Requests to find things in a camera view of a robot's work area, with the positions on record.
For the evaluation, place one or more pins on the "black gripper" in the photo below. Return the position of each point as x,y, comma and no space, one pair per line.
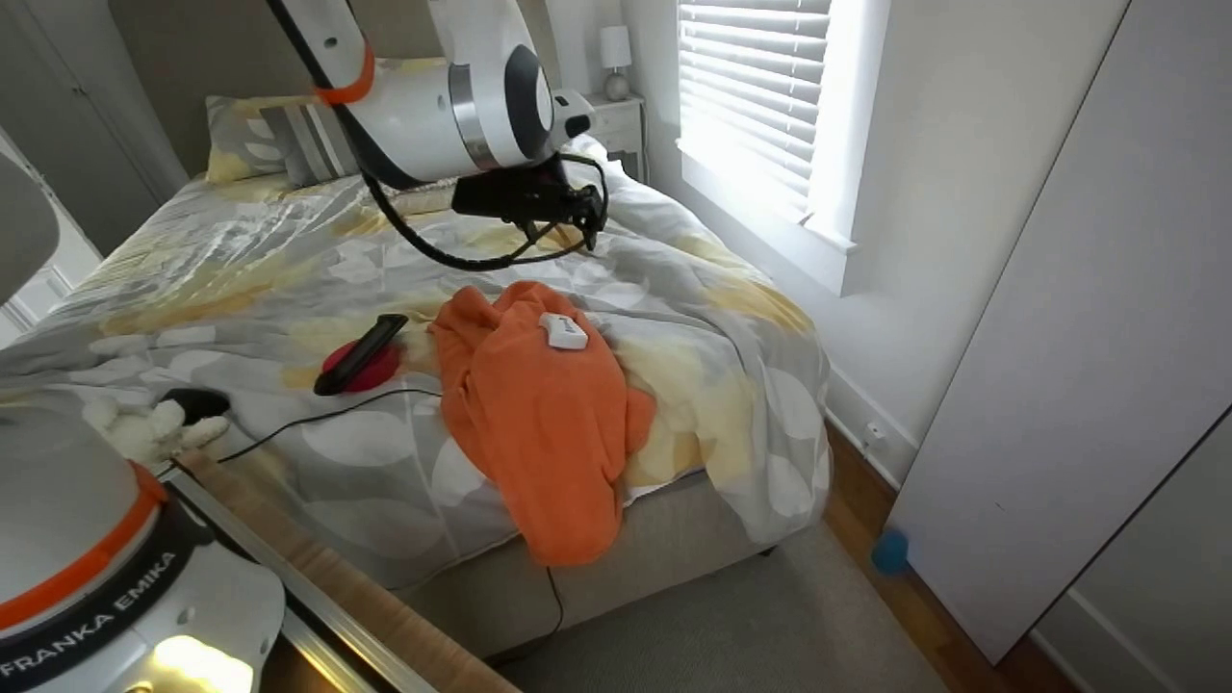
543,192

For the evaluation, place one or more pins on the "orange towel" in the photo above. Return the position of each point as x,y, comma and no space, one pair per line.
542,435

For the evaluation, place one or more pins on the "white nightstand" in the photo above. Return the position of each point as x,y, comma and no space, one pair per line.
623,136

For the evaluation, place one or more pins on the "white window blinds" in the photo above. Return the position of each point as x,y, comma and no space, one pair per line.
754,90

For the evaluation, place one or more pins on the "red black object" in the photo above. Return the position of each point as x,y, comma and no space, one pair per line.
371,345

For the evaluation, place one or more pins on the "grey striped pillow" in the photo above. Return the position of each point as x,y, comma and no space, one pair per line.
312,147

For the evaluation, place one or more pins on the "beige bed base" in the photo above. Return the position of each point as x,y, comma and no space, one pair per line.
666,541

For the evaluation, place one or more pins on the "grey yellow floral pillow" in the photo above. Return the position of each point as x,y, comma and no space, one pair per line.
235,141

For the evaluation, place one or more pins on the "grey upholstered headboard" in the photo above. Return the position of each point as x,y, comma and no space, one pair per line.
231,61

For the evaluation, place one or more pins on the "small black oval object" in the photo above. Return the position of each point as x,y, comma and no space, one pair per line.
199,407

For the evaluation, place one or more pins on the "tall white panel board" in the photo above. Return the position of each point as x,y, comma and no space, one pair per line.
1063,319

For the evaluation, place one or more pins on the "white fluffy toy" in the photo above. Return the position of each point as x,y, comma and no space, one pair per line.
135,430

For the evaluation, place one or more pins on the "white window frame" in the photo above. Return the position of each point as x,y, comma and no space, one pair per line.
852,129

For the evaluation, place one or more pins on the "aluminium mounting rail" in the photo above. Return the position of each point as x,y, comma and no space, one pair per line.
322,655

